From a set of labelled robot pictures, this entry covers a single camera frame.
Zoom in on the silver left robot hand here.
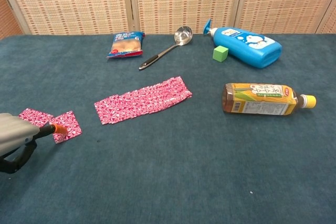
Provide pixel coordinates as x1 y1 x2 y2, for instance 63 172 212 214
0 112 69 174

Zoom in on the pink patterned snack strip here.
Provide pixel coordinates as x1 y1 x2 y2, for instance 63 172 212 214
93 76 193 125

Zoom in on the orange woven screen panel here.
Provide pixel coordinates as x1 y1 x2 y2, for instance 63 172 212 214
0 0 23 40

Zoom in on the blue biscuit snack bag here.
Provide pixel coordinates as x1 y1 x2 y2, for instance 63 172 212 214
106 31 145 59

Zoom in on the green foam cube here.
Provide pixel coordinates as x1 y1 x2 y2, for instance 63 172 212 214
212 45 229 63

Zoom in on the yellow label tea bottle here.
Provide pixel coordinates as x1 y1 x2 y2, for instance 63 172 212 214
222 82 317 116

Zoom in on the blue cartoon pump bottle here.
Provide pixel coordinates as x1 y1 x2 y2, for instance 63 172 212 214
203 18 283 69

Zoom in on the steel ladle black handle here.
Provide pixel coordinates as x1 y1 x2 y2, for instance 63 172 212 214
138 26 193 71

